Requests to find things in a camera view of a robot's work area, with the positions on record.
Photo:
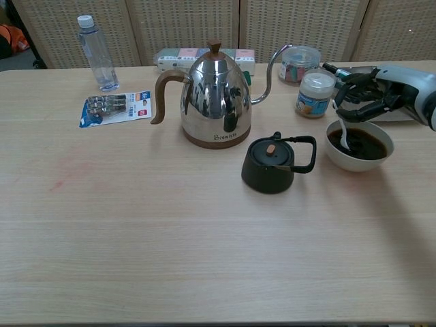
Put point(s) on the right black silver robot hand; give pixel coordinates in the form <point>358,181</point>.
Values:
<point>398,88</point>

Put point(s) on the small white plastic spoon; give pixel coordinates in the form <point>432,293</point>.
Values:
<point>344,134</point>

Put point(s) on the white bowl of dark liquid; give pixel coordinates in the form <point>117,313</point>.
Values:
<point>357,163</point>

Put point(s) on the stainless steel tray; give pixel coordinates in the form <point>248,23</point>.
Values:
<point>395,117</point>

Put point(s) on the black green marker pen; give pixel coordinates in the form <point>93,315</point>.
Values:
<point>335,69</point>

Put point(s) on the small jar with white lid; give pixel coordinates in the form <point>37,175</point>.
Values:
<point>315,98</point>

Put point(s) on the clear jar of coloured clips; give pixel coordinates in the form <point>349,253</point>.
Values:
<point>299,66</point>

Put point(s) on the green yellow sponge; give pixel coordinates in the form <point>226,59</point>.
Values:
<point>248,77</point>

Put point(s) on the small black teapot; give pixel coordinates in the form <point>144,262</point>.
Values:
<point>265,177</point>

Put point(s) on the stainless steel gooseneck kettle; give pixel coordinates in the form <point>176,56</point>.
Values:
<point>214,102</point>

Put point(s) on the wooden woven folding screen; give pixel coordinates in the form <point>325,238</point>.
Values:
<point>184,27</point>

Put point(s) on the multicolour tissue packet bundle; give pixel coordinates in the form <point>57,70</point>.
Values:
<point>177,59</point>

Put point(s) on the binder clips blister pack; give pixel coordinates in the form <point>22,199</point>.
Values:
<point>116,109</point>

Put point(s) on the clear plastic water bottle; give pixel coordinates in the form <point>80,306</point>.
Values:
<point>100,58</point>

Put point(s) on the black tripod stand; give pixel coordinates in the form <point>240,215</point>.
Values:
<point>38,63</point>

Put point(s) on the orange bag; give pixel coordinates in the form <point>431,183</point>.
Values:
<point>13,39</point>

